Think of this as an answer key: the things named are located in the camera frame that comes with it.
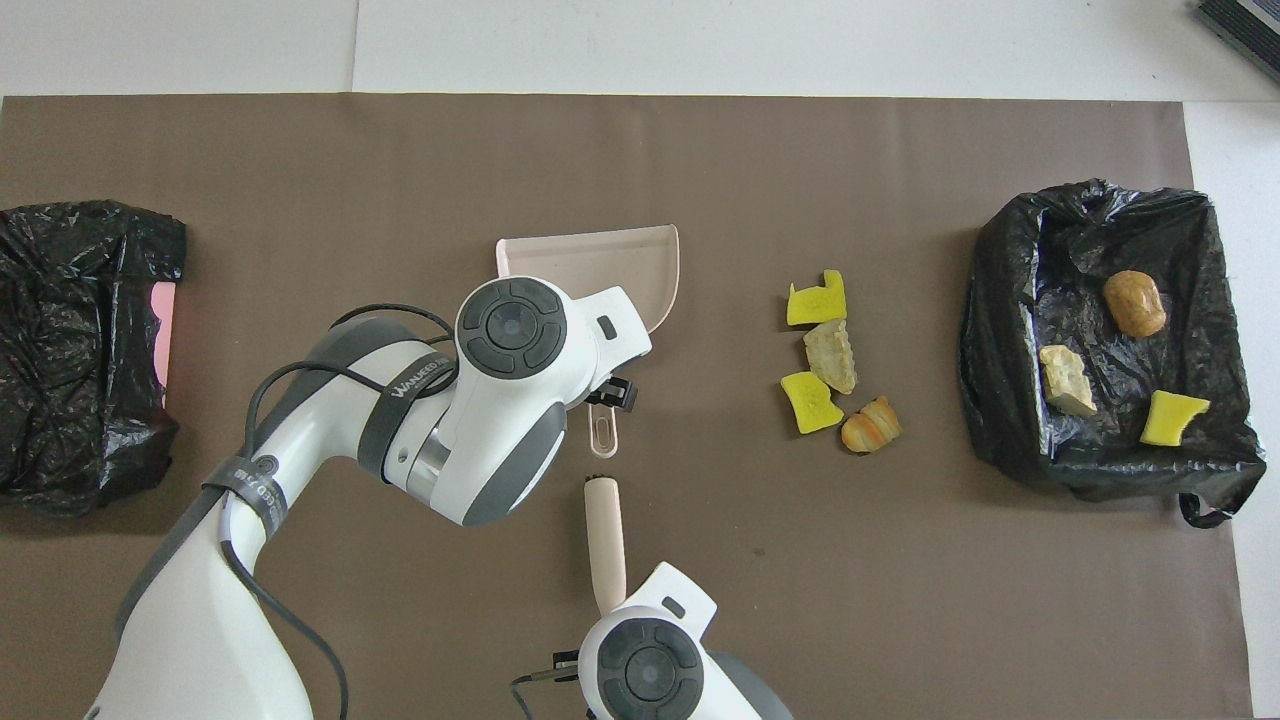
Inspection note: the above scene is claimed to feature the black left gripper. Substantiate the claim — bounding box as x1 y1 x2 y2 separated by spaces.
583 372 639 413

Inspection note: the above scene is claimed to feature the pale pink plastic dustpan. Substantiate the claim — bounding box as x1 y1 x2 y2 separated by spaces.
496 224 681 459

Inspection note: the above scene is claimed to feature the pale pink hand brush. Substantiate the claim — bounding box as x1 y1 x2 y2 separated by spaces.
584 476 628 616

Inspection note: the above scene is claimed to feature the yellow sponge square piece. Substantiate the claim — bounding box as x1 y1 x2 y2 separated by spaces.
780 371 845 435

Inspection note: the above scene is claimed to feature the yellow sponge piece with notch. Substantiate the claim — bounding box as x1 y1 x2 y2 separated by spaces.
786 269 848 327

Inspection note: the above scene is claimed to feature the pale beige rock-like chunk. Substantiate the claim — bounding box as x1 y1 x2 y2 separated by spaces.
803 319 858 395

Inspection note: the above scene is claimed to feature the orange striped croissant toy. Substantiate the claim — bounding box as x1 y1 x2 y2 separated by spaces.
841 396 903 454

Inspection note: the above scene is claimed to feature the tan striped croissant toy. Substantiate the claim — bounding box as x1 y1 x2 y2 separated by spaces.
1038 345 1098 417

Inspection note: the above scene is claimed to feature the brown potato-shaped bread toy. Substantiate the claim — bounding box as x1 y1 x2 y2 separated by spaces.
1103 270 1168 339

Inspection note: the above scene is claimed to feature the yellow sponge wedge piece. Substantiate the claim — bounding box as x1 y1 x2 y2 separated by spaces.
1140 390 1211 447

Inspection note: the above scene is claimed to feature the bin lined with black bag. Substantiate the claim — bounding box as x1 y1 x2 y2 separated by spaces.
958 179 1268 529

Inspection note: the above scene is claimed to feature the pink bin with black bag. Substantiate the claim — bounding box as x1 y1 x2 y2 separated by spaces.
0 200 188 518

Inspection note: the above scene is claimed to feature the brown paper table mat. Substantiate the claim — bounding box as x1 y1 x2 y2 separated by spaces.
0 94 1254 720

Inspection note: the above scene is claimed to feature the dark grey ribbed device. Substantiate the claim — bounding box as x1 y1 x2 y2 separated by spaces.
1196 0 1280 86

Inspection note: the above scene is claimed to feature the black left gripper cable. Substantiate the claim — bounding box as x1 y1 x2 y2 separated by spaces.
218 303 463 720

